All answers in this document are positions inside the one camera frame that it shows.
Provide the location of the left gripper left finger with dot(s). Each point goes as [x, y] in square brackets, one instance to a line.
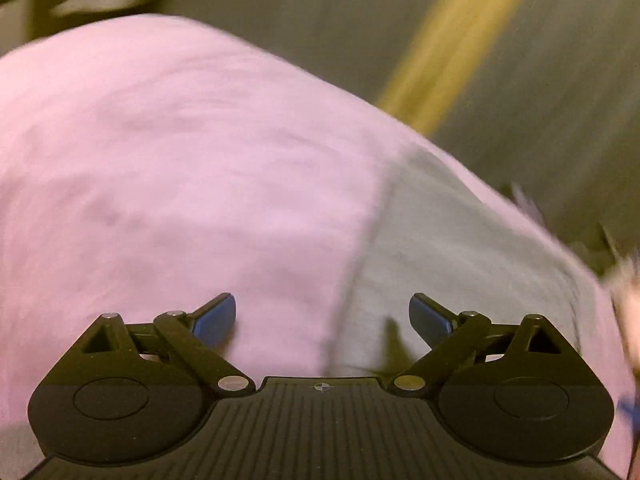
[173, 356]

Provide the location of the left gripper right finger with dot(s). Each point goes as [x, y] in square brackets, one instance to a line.
[473, 356]

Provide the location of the grey sweatpants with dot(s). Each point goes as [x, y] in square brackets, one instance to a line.
[434, 235]

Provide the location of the pink bed blanket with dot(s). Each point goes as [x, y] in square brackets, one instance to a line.
[150, 163]

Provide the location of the grey-green curtain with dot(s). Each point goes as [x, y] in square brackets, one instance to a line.
[554, 106]

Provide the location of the yellow curtain panel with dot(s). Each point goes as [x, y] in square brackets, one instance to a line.
[452, 40]

